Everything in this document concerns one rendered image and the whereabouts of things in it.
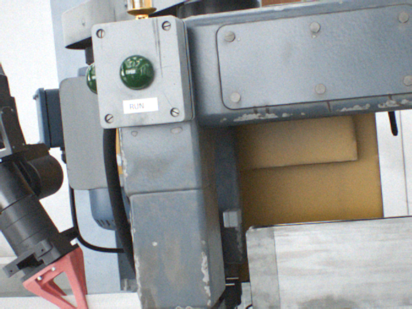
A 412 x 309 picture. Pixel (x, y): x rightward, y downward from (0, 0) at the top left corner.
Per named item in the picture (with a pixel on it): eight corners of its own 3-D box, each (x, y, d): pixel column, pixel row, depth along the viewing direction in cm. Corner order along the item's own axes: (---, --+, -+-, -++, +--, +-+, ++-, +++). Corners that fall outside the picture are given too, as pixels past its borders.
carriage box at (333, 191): (194, 286, 104) (170, 42, 102) (232, 241, 137) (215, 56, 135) (389, 274, 99) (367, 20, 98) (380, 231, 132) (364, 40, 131)
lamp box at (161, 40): (100, 129, 69) (90, 24, 69) (116, 127, 74) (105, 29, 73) (185, 121, 68) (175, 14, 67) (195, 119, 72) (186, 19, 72)
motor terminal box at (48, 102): (43, 168, 116) (34, 88, 116) (40, 165, 126) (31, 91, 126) (100, 161, 118) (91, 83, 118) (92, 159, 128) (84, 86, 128)
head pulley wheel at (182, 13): (170, 28, 84) (168, 4, 84) (188, 35, 93) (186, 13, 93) (256, 18, 82) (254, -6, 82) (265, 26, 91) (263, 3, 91)
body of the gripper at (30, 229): (83, 238, 99) (51, 187, 100) (53, 252, 89) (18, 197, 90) (43, 265, 101) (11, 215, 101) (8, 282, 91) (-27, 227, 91)
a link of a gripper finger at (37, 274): (119, 293, 98) (78, 228, 99) (101, 308, 91) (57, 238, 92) (75, 321, 100) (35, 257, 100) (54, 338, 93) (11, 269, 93)
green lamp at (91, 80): (82, 96, 70) (79, 62, 70) (93, 96, 73) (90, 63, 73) (110, 93, 70) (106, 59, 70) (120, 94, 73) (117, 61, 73)
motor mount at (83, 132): (65, 192, 115) (54, 78, 114) (81, 187, 121) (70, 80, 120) (262, 176, 110) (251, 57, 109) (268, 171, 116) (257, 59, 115)
